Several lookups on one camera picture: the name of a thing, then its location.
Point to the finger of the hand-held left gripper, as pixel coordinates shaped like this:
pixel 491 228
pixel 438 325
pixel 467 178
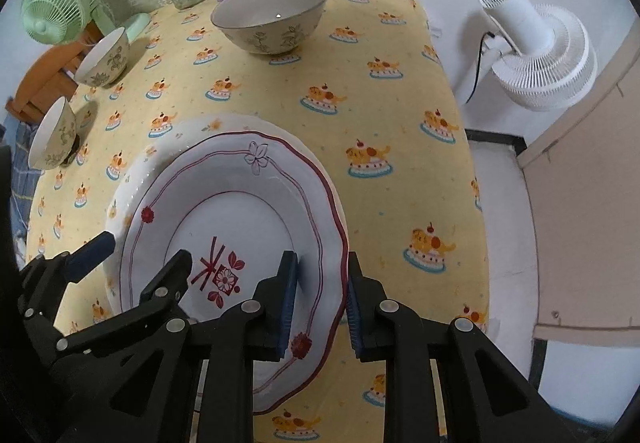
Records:
pixel 92 250
pixel 167 278

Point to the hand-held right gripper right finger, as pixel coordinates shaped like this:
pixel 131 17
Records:
pixel 354 318

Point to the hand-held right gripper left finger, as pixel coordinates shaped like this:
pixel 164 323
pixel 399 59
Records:
pixel 287 303

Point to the large floral plate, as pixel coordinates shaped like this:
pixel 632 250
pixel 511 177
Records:
pixel 135 173

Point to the red-rimmed white plate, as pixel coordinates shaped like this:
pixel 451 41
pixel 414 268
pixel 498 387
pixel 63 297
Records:
pixel 240 203

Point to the large beige floral bowl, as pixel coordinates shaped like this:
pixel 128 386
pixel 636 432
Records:
pixel 52 135

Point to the plaid grey-blue pillow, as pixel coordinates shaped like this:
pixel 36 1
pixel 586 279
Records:
pixel 20 183

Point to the wooden bed headboard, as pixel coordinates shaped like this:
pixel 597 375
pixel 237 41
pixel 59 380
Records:
pixel 45 73

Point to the yellow printed tablecloth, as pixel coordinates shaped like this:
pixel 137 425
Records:
pixel 390 88

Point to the green desk fan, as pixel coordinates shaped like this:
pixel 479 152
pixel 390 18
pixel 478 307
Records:
pixel 50 8

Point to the beige door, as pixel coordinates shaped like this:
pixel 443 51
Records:
pixel 585 223

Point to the white fan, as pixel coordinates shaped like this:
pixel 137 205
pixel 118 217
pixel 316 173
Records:
pixel 540 58

